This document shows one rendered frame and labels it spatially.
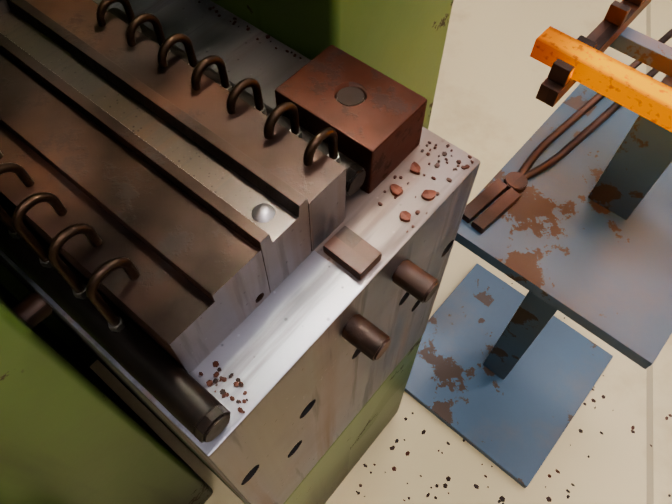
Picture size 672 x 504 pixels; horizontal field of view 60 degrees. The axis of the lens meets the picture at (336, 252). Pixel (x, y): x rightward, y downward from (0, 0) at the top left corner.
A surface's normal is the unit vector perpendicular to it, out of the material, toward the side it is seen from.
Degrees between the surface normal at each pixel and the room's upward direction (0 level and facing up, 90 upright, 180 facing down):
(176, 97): 0
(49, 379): 90
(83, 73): 0
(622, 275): 0
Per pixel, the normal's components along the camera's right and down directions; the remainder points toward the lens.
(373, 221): 0.00, -0.51
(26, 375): 0.76, 0.55
